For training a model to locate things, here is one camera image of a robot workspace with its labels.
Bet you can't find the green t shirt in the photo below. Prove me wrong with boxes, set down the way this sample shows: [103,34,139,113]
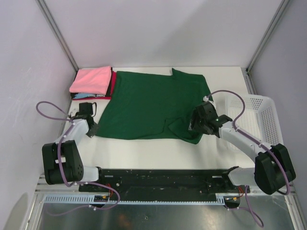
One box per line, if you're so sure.
[96,69,211,144]

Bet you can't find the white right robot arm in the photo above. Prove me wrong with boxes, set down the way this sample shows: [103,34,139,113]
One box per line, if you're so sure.
[189,102,296,196]

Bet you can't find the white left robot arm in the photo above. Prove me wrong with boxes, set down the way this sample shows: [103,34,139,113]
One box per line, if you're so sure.
[42,103,106,192]

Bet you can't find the black printed folded t shirt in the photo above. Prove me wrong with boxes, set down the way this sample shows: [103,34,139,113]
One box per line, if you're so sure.
[71,70,115,99]

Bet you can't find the red folded t shirt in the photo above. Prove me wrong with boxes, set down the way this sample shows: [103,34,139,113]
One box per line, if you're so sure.
[71,70,118,101]

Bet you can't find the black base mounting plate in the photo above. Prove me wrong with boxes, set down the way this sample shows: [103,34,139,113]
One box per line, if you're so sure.
[78,167,251,195]

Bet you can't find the white perforated plastic basket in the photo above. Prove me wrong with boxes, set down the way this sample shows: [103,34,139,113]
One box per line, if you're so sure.
[223,94,283,152]

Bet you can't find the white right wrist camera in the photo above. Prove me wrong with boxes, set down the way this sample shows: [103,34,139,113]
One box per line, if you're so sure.
[203,96,216,109]

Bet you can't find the grey slotted cable duct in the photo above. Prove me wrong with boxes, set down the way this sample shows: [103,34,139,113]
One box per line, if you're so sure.
[43,193,227,206]

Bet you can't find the left aluminium frame post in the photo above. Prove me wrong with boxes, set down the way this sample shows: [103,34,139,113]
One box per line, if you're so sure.
[36,0,79,72]

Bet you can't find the aluminium frame post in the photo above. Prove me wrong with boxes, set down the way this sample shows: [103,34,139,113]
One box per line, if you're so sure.
[246,0,292,74]
[36,0,79,72]

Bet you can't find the right aluminium frame post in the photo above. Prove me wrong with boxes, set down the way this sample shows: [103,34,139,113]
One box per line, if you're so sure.
[246,0,292,74]

